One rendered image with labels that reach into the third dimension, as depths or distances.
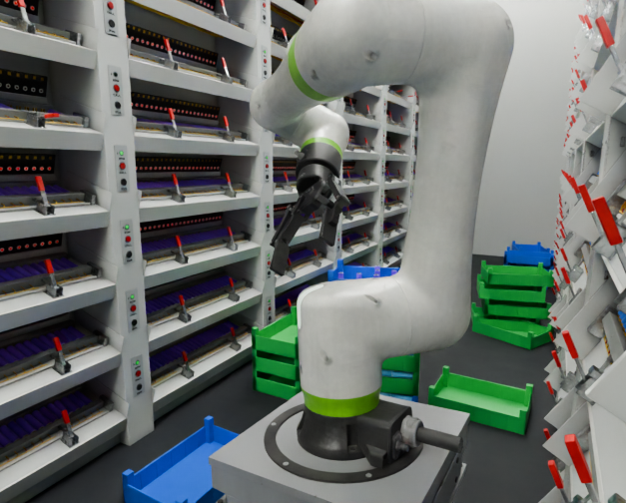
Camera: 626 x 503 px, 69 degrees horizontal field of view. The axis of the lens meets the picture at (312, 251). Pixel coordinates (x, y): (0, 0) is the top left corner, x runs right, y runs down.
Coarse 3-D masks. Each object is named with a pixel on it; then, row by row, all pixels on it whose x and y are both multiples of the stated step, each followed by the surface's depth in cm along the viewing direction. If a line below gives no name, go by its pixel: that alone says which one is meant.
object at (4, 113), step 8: (0, 112) 99; (8, 112) 101; (16, 112) 102; (24, 112) 104; (32, 112) 105; (40, 112) 108; (48, 120) 109; (56, 120) 111; (64, 120) 112; (72, 120) 114; (80, 120) 116
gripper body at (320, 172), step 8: (304, 168) 91; (312, 168) 90; (320, 168) 90; (304, 176) 89; (312, 176) 88; (320, 176) 88; (304, 184) 90; (312, 184) 90; (320, 184) 87; (304, 192) 92; (320, 192) 86; (328, 192) 87; (304, 200) 89; (312, 200) 86; (304, 208) 88; (312, 208) 87
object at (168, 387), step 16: (224, 320) 192; (240, 320) 196; (192, 336) 176; (208, 336) 178; (224, 336) 181; (240, 336) 189; (160, 352) 162; (176, 352) 164; (192, 352) 165; (208, 352) 172; (224, 352) 175; (240, 352) 179; (160, 368) 152; (176, 368) 158; (192, 368) 160; (208, 368) 163; (224, 368) 172; (160, 384) 148; (176, 384) 150; (192, 384) 156; (160, 400) 143
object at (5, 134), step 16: (0, 96) 110; (16, 96) 114; (32, 96) 117; (64, 112) 122; (80, 112) 119; (96, 112) 116; (0, 128) 95; (16, 128) 98; (32, 128) 101; (48, 128) 105; (64, 128) 110; (80, 128) 115; (96, 128) 117; (0, 144) 96; (16, 144) 99; (32, 144) 102; (48, 144) 105; (64, 144) 109; (80, 144) 112; (96, 144) 116
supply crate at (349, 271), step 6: (342, 258) 164; (342, 264) 163; (330, 270) 145; (336, 270) 161; (342, 270) 164; (348, 270) 164; (354, 270) 164; (360, 270) 163; (366, 270) 163; (372, 270) 162; (384, 270) 161; (390, 270) 161; (330, 276) 146; (336, 276) 161; (348, 276) 164; (354, 276) 164; (366, 276) 163; (372, 276) 162
